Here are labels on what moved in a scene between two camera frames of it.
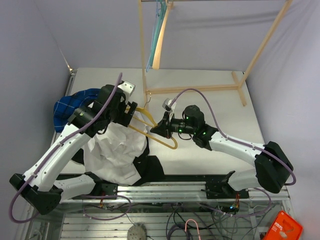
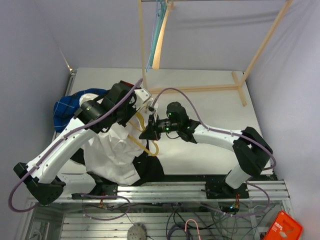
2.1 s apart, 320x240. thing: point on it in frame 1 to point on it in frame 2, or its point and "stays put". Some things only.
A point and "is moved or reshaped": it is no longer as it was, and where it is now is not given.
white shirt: x=110 y=154 is moved or reshaped
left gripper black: x=124 y=118 stays put
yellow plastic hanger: x=146 y=134 to x=142 y=129
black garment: x=150 y=167 stays put
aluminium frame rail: x=169 y=192 stays put
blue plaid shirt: x=64 y=106 stays put
